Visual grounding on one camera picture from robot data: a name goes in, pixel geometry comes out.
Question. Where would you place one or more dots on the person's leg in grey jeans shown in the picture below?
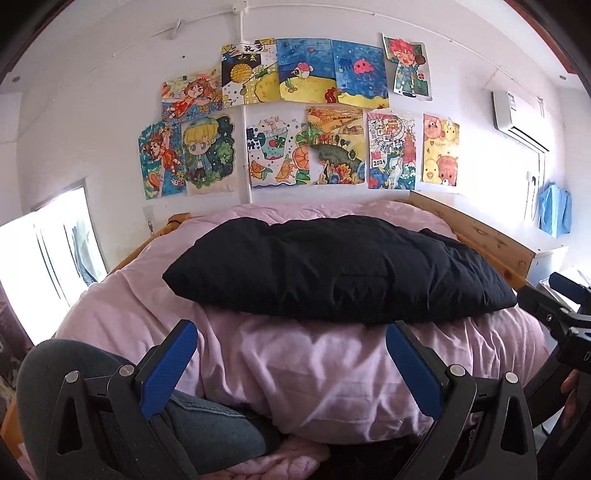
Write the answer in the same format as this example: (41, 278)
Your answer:
(203, 424)

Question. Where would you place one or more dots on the orange-haired girl drawing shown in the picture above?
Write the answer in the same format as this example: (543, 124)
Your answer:
(191, 94)

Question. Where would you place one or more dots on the pigs and chicks drawing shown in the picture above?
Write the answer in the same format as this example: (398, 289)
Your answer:
(441, 150)

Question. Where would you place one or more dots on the yellow planet drawing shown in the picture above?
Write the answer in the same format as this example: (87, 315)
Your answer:
(249, 76)

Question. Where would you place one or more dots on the pink jellyfish drawing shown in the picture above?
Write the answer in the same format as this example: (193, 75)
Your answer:
(360, 71)

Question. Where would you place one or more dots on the red-haired figure drawing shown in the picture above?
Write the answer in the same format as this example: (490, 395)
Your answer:
(408, 67)

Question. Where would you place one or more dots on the white cabinet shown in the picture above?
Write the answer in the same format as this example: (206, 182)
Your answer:
(547, 265)

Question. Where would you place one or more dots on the person's right hand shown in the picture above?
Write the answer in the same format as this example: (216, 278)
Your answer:
(570, 401)

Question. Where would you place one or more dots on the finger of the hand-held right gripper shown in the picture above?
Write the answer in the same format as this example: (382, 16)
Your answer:
(545, 307)
(570, 287)

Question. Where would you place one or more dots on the black puffer jacket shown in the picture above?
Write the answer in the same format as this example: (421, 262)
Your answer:
(341, 267)

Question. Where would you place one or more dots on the white wall pipe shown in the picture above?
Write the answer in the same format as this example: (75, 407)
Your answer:
(246, 189)

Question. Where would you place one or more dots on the colourful city drawing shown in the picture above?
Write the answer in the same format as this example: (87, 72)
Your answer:
(391, 150)

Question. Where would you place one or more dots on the orange landscape drawing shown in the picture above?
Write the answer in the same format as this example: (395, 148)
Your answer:
(337, 143)

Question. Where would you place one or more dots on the orange-haired figure blue drawing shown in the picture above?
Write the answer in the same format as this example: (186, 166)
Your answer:
(159, 161)

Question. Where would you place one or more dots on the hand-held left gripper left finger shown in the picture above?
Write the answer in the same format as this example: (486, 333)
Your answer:
(168, 364)

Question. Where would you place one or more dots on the pink blanket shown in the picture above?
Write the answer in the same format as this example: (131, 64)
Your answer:
(300, 369)

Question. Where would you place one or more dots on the wooden bed frame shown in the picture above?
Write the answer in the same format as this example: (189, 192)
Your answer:
(489, 240)

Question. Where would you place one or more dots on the fish on sand drawing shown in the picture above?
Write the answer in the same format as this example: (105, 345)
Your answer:
(304, 69)

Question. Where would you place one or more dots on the blonde character green drawing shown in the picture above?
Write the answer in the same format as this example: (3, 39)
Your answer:
(207, 152)

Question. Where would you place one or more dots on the white wall socket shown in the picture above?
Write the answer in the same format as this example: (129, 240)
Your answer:
(532, 177)

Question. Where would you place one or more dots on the bright window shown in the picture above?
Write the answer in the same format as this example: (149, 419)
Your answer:
(46, 258)

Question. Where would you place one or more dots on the white air conditioner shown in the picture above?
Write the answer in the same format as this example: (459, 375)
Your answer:
(517, 117)

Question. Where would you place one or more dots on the white wall switch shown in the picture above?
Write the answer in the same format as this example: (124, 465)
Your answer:
(149, 217)

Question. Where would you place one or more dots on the blue hanging cloth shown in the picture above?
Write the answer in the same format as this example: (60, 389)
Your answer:
(556, 210)

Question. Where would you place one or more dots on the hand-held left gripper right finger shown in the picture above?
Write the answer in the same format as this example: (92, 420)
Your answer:
(415, 369)

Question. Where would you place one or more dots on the turtles and boat drawing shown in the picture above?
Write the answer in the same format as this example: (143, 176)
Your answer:
(277, 152)

